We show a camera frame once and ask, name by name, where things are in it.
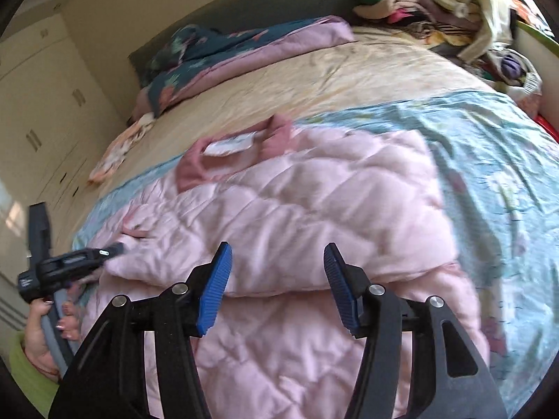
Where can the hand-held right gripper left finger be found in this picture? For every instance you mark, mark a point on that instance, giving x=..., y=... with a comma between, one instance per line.
x=216, y=288

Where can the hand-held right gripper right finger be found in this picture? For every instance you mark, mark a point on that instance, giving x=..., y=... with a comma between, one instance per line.
x=338, y=288

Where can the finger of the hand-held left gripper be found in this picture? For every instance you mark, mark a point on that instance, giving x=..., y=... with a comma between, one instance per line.
x=94, y=255

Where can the pink quilted jacket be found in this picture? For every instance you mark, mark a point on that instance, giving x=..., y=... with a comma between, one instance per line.
x=305, y=209

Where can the person's left hand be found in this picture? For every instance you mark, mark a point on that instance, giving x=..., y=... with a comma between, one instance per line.
x=37, y=345

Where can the peach striped cloth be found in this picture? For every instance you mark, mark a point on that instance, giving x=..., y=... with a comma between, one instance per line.
x=118, y=148

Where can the cream wardrobe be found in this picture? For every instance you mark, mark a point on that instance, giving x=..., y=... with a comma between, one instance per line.
x=43, y=96

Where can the light blue cartoon blanket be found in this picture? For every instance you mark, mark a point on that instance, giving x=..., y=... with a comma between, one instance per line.
x=502, y=161

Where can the bed with beige sheet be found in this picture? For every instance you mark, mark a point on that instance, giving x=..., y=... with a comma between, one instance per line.
x=327, y=78

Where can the dark floral duvet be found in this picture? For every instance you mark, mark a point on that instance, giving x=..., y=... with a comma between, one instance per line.
x=196, y=52

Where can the red object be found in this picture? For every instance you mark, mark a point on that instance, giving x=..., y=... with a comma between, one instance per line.
x=548, y=124

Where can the cream curtain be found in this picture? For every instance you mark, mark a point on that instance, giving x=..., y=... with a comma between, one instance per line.
x=493, y=8

